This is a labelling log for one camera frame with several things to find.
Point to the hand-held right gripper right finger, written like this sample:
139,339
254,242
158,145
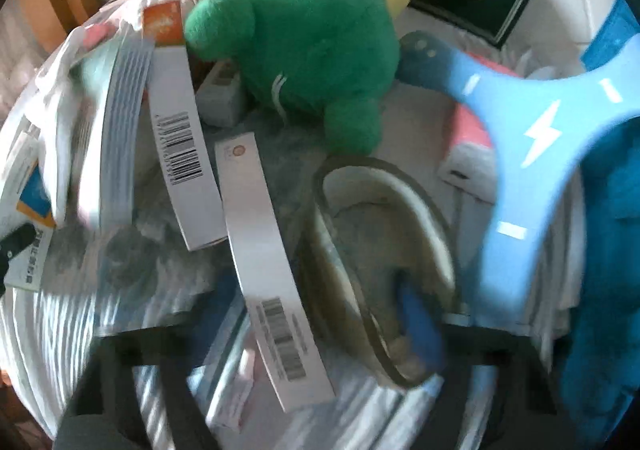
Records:
420,325

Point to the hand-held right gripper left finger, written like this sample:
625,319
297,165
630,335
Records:
125,370

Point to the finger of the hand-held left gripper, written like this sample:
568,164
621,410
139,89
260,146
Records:
15,242

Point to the blue plastic storage crate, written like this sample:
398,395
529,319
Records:
610,255

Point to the green yellow parrot plush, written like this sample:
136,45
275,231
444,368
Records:
300,55

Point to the white flat box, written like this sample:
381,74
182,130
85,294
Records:
230,390

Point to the grey striped box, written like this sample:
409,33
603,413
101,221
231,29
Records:
117,130

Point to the long white barcode box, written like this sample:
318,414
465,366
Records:
270,255

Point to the pink white small box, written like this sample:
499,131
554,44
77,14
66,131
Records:
462,165

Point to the white box orange end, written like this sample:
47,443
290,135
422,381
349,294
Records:
185,145

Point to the light blue plastic toy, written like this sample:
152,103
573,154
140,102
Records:
525,140

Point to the small grey white box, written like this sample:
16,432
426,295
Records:
220,95

